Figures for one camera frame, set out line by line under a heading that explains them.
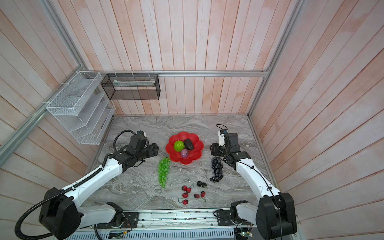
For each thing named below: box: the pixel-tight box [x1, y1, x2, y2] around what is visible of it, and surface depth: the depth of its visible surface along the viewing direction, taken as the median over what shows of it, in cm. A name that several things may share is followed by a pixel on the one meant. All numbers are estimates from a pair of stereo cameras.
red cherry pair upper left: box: [182, 184, 194, 193], surface depth 84 cm
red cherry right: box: [200, 190, 206, 202], surface depth 82 cm
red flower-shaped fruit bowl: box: [165, 131, 204, 165], surface depth 100 cm
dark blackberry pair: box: [196, 180, 207, 188], surface depth 86 cm
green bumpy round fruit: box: [173, 140, 185, 152], surface depth 97 cm
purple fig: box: [181, 148, 189, 158], surface depth 95 cm
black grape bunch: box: [209, 156, 224, 183], surface depth 88 cm
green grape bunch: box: [158, 157, 171, 189], surface depth 88 cm
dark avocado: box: [184, 138, 194, 151], surface depth 100 cm
